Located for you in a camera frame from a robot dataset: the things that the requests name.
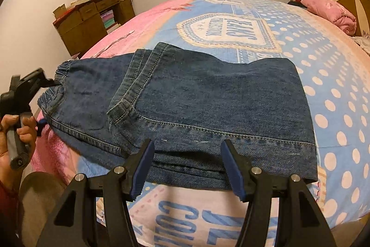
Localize printed pink and blue bedsheet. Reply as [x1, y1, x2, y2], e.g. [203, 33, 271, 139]
[30, 0, 370, 247]

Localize blue denim jeans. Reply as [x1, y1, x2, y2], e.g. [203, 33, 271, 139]
[37, 41, 318, 190]

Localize person's left hand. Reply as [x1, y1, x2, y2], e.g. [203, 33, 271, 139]
[0, 115, 38, 191]

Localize person's left forearm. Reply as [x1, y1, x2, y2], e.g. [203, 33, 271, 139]
[0, 180, 21, 247]

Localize patterned white pillow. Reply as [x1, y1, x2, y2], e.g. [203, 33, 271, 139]
[351, 31, 370, 56]

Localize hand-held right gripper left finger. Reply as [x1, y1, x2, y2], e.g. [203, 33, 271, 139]
[36, 138, 155, 247]

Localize brown wooden desk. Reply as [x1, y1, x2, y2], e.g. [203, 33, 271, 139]
[52, 0, 136, 59]

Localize stack of pastel boxes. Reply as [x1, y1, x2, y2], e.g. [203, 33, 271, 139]
[100, 9, 122, 34]

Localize open brown cardboard box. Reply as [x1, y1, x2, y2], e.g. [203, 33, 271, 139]
[53, 4, 68, 19]

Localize folded pink blanket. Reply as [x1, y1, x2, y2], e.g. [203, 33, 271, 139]
[301, 0, 358, 36]

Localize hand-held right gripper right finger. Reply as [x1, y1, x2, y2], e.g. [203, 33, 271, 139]
[220, 139, 337, 247]

